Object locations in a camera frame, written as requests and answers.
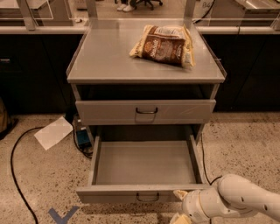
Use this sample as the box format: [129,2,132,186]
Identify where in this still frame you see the blue box on floor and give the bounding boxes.
[76,129,91,148]

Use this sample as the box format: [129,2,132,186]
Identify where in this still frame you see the black cable right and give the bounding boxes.
[199,133,223,186]

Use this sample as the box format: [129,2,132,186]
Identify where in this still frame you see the black cable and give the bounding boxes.
[199,133,223,186]
[10,126,45,224]

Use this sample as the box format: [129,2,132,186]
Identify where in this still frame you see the white paper sheet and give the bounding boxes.
[34,116,73,151]

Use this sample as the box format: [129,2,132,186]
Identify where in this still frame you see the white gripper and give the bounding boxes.
[169,188,220,224]

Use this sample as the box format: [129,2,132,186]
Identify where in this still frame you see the grey drawer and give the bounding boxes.
[76,100,216,125]
[76,135,210,203]

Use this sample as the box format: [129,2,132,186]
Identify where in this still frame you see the grey metal drawer cabinet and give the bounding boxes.
[66,17,228,144]

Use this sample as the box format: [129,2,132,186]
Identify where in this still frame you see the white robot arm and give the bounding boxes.
[170,174,280,224]

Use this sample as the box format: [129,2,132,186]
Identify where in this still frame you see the brown yellow chip bag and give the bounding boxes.
[129,24,195,67]

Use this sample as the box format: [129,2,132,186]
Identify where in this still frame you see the black office chair base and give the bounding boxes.
[136,0,163,11]

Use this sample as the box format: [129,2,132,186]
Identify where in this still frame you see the blue tape floor marker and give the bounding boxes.
[47,206,81,224]

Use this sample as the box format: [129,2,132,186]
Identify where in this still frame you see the grey top drawer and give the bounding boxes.
[76,100,216,125]

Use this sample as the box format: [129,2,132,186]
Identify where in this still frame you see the brown bag at left edge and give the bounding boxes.
[0,97,12,136]

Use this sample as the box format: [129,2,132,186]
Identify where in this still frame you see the black cable left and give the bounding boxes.
[10,126,45,224]

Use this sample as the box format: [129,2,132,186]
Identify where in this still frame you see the white shoes of person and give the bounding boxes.
[117,3,135,12]

